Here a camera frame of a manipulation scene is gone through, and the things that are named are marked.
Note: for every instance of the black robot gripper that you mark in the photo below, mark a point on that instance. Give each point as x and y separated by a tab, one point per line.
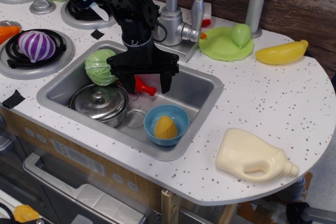
143	57

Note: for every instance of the yellow toy corn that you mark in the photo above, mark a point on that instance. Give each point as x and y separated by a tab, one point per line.
165	128

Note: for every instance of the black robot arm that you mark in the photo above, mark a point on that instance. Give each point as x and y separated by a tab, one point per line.
138	19

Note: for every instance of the blue plastic bowl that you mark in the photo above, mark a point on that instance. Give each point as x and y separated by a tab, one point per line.
177	114

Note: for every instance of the red toy ketchup bottle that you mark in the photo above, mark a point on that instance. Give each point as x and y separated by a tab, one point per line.
140	86

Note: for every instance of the steel pot with lid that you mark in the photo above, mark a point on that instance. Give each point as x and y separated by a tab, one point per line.
108	104

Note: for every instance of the green toy cabbage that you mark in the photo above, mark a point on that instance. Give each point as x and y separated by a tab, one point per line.
97	68

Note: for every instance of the silver metal sink basin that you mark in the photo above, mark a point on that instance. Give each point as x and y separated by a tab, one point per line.
193	91

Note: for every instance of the silver toy faucet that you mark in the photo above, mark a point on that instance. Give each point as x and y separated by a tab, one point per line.
177	36

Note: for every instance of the small black tape square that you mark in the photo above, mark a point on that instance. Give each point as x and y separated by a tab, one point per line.
96	34

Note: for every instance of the light green plastic plate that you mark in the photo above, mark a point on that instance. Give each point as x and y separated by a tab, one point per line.
219	45

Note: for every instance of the back right stove burner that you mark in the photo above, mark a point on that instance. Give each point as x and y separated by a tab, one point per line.
84	24

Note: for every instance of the green toy pear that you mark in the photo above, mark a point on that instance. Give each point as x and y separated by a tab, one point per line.
240	35

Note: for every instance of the purple striped toy onion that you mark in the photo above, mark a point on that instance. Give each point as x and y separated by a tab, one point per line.
36	45

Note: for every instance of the silver stove knob front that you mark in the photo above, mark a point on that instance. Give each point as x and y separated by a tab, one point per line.
42	7

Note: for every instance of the black tape piece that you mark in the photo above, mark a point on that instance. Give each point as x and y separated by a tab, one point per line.
15	99

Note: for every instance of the cream toy detergent bottle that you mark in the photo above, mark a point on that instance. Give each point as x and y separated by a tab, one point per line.
250	158

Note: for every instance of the silver vertical pole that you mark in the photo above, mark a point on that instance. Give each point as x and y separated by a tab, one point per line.
254	11

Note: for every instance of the front left stove burner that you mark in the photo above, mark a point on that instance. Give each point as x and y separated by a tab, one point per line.
15	65

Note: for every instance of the yellow toy banana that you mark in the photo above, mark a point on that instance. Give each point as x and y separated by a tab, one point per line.
282	54

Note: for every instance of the orange toy carrot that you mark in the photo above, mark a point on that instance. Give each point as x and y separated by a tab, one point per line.
7	32

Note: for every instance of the yellow object bottom left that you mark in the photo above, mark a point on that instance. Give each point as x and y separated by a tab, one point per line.
24	213

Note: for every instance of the blue handled toy knife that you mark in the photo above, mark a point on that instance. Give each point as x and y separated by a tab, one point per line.
99	11

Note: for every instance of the silver oven door handle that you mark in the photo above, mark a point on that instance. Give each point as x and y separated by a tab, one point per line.
84	204

